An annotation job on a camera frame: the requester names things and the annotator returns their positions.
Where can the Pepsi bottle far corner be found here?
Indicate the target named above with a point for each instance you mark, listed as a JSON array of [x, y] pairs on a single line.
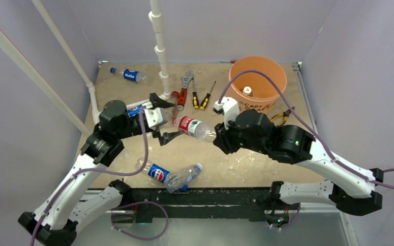
[[135, 76]]

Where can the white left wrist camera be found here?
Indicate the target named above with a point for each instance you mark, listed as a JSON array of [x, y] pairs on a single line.
[[156, 117]]

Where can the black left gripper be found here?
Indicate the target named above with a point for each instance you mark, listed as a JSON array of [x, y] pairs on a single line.
[[165, 137]]

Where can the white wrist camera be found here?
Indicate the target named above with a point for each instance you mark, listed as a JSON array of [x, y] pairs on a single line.
[[156, 117], [229, 108]]

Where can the clear bottle blue white cap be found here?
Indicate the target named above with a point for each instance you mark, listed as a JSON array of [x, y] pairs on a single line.
[[180, 181]]

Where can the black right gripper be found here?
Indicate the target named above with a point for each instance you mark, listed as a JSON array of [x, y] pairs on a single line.
[[222, 139]]

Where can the yellow handled pliers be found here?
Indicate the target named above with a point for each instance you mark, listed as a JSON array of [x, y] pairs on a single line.
[[281, 118]]

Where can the yellow black screwdriver left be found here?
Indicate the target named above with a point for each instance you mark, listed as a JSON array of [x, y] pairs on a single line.
[[195, 100]]

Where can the gold red label bottle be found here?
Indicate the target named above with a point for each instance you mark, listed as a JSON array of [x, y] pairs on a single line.
[[247, 91]]

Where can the yellow black screwdriver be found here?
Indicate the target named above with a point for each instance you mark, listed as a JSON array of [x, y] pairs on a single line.
[[205, 100], [195, 100]]

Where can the orange plastic bin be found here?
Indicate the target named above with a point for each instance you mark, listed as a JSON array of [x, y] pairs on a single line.
[[264, 95]]

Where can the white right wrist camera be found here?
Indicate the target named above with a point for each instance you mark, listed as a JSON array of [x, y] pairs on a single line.
[[229, 108]]

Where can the white PVC pipe frame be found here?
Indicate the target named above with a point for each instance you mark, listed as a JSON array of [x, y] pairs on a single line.
[[9, 48]]

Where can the Pepsi bottle front edge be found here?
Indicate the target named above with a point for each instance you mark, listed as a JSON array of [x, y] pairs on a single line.
[[157, 173]]

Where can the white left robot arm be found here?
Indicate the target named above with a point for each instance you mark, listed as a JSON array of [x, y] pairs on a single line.
[[64, 215]]

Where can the red handled adjustable wrench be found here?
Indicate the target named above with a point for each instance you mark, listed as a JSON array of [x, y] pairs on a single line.
[[186, 79]]

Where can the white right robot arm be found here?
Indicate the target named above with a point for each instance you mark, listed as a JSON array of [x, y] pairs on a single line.
[[295, 146]]

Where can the yellow black screwdriver right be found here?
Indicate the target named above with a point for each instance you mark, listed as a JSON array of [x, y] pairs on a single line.
[[205, 100]]

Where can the red blue screwdriver far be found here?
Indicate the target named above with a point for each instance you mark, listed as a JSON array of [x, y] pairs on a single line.
[[229, 61]]

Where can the black aluminium base frame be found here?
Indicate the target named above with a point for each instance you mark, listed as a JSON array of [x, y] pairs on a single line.
[[256, 204]]

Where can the clear bottle red open cap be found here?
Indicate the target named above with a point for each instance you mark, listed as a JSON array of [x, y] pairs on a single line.
[[174, 100]]

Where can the Pepsi bottle by pipe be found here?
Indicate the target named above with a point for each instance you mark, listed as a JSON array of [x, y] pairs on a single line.
[[135, 111]]

